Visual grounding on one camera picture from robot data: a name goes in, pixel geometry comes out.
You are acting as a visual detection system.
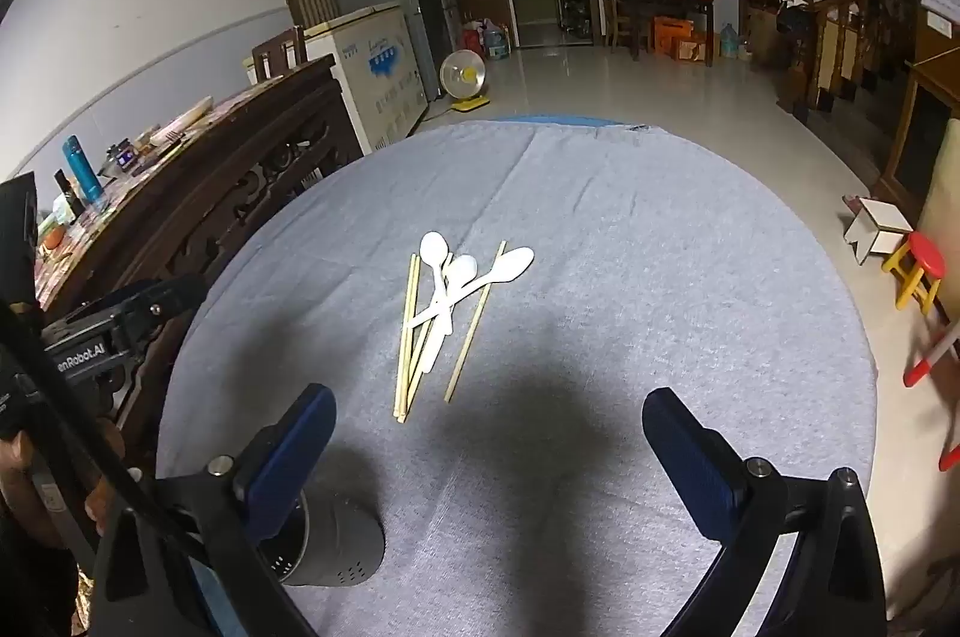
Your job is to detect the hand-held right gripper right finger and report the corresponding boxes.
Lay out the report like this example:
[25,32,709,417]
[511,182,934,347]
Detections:
[642,388,890,637]

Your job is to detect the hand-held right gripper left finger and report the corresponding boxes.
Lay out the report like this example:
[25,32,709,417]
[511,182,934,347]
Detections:
[90,384,336,637]

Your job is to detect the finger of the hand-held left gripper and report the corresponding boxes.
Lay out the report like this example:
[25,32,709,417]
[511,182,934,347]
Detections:
[94,275,207,349]

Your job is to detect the dark metal utensil holder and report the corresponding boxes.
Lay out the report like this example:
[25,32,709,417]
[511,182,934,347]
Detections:
[259,491,387,587]

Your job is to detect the white plastic spoon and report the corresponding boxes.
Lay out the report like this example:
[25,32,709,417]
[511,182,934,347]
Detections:
[418,230,455,338]
[403,247,535,329]
[411,254,479,375]

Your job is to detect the person's left hand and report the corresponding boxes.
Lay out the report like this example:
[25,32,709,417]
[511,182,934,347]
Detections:
[0,419,125,548]

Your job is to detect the pink patterned table cover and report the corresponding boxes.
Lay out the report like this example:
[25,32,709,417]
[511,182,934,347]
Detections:
[34,89,256,301]

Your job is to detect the black bottle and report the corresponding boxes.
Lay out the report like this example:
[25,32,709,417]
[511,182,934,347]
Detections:
[52,168,87,218]

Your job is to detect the dark carved wooden table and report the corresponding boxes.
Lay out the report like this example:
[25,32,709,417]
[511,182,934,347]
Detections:
[30,53,368,458]

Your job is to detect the small device with screen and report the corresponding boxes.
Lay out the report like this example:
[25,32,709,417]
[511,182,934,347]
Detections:
[105,140,143,177]

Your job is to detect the blue thermos bottle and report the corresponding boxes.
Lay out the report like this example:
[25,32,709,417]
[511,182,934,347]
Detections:
[61,134,104,203]

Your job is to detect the pale rolling pin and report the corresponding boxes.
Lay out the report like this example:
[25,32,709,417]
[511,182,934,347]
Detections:
[135,95,215,147]

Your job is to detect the grey tablecloth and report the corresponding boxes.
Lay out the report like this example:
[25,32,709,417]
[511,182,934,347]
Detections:
[154,116,880,637]

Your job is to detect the red plastic stool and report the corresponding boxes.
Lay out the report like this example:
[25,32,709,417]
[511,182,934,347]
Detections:
[904,318,960,469]

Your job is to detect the wooden chair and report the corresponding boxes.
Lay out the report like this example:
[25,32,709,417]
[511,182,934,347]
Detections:
[250,26,308,83]

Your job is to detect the small white stool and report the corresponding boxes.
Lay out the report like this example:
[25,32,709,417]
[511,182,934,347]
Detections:
[841,194,916,267]

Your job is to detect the red and yellow stool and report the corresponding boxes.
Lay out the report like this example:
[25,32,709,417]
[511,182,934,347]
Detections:
[881,230,947,314]

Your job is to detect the white chest freezer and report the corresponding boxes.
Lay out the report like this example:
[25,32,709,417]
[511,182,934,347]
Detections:
[304,3,432,154]

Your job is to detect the large orange box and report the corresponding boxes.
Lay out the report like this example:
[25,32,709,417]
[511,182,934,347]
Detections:
[651,14,710,62]

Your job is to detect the light wooden cabinet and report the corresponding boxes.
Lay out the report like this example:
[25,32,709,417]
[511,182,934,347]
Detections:
[874,18,960,226]

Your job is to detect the wooden stair railing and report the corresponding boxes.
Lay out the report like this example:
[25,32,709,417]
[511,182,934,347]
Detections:
[776,0,920,121]

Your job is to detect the dark wooden side table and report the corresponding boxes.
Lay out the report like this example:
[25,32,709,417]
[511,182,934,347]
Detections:
[611,0,717,68]

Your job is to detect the metal kitchen rack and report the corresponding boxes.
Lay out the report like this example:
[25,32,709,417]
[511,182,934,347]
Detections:
[553,0,597,38]

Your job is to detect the black cable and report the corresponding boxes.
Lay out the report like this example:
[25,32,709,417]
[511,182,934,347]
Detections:
[0,299,226,578]

